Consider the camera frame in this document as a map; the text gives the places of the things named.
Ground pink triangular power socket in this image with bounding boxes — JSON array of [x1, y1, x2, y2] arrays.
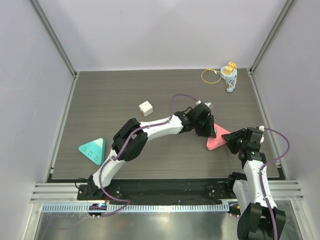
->
[[206, 123, 231, 151]]

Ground white cube plug adapter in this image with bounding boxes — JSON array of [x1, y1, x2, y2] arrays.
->
[[138, 101, 153, 117]]

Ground teal triangular power socket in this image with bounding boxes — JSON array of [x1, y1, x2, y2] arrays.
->
[[78, 138, 106, 166]]

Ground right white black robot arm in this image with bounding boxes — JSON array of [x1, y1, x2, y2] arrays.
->
[[221, 125, 287, 240]]

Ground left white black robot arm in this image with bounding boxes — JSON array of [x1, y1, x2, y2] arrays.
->
[[87, 101, 216, 200]]

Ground yellow connector block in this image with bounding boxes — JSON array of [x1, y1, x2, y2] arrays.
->
[[223, 61, 236, 76]]

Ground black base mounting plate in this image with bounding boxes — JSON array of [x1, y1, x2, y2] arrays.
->
[[76, 177, 256, 201]]

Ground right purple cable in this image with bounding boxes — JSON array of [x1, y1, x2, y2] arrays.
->
[[229, 127, 291, 240]]

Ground purple cable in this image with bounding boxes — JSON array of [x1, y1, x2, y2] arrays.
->
[[98, 94, 202, 217], [229, 127, 291, 240]]

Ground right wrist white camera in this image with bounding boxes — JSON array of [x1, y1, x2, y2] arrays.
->
[[258, 125, 265, 132]]

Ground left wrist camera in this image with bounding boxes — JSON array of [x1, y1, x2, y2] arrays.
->
[[196, 100, 213, 109]]

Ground yellow thin cable loop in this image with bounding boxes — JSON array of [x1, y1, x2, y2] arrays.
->
[[201, 68, 223, 84]]

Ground light blue cable holder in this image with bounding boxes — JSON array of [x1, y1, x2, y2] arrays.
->
[[220, 66, 238, 93]]

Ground slotted cable duct strip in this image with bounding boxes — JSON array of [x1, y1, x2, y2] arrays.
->
[[42, 202, 230, 214]]

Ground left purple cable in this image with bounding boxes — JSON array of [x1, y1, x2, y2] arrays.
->
[[98, 94, 202, 217]]

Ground aluminium frame rail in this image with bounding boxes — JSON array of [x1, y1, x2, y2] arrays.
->
[[30, 183, 78, 203]]

